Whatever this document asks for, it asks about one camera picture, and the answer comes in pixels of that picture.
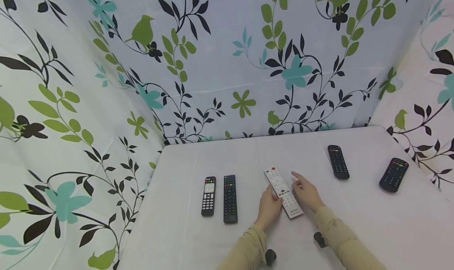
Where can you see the person's right index finger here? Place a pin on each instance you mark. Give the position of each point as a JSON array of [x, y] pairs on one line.
[[297, 176]]

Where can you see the person's right hand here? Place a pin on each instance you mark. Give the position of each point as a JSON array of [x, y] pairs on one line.
[[308, 194]]

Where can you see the black remote with white pad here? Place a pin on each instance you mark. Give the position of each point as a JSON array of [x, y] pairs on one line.
[[209, 196]]

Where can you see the person's left thumb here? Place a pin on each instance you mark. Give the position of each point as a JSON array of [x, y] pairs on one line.
[[277, 198]]

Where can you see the person's right fingers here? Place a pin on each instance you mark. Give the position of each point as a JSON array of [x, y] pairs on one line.
[[295, 187]]

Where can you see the wide black remote control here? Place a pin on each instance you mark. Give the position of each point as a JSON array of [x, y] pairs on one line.
[[393, 175]]

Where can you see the person's left hand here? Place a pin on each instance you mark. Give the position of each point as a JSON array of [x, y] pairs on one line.
[[267, 211]]

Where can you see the black wrist band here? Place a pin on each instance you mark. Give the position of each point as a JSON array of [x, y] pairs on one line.
[[270, 257], [320, 239]]

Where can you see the long black remote control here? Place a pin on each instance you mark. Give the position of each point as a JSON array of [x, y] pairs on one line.
[[230, 199]]

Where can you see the black remote with coloured buttons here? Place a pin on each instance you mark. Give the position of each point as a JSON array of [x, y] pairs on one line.
[[338, 162]]

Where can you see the person's left fingers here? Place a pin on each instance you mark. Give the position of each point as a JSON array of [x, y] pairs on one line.
[[269, 190]]

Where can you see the white remote control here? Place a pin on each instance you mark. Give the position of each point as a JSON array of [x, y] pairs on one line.
[[282, 191]]

